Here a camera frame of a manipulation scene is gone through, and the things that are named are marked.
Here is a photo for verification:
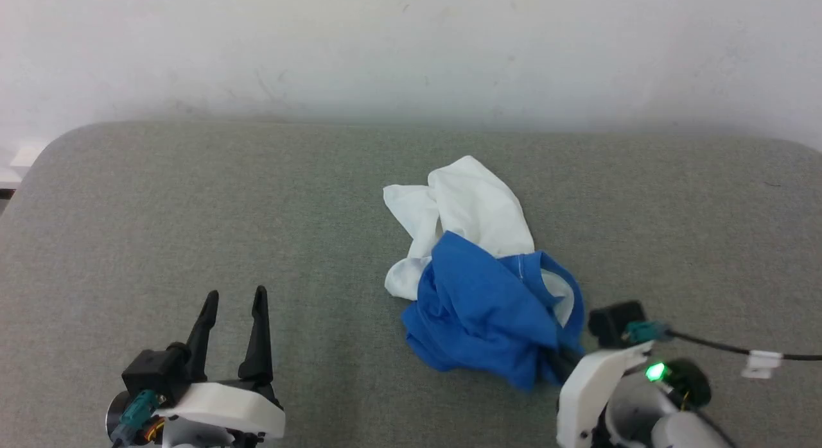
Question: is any teal cable connector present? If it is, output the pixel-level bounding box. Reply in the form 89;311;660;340
625;320;672;345
118;389;162;433

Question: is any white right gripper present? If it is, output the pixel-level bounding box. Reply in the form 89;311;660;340
545;341;654;448

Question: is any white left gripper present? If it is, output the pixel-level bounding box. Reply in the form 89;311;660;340
153;285;287;440

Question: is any white box beside sofa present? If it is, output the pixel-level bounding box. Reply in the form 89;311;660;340
0;139;49;187

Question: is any white and blue garment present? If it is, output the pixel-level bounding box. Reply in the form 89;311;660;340
383;155;586;392

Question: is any thin black cable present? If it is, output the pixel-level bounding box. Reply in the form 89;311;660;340
668;329;822;362

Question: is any grey fabric sofa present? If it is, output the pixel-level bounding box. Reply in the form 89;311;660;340
0;119;822;448

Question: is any white cable tag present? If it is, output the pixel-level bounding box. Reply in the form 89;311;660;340
740;350;784;380

